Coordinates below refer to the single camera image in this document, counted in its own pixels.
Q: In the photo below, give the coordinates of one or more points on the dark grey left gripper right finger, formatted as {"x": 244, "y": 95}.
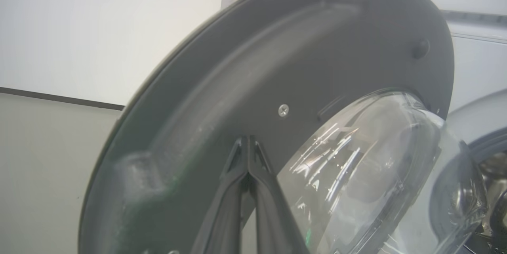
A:
{"x": 273, "y": 222}

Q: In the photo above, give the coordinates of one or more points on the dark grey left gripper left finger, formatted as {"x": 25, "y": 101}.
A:
{"x": 222, "y": 222}

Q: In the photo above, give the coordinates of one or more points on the round black glass washer door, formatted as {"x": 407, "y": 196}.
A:
{"x": 237, "y": 67}

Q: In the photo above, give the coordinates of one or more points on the steel washer drum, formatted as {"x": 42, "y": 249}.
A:
{"x": 497, "y": 190}

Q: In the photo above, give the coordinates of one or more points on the white front-load washing machine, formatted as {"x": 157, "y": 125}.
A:
{"x": 479, "y": 67}

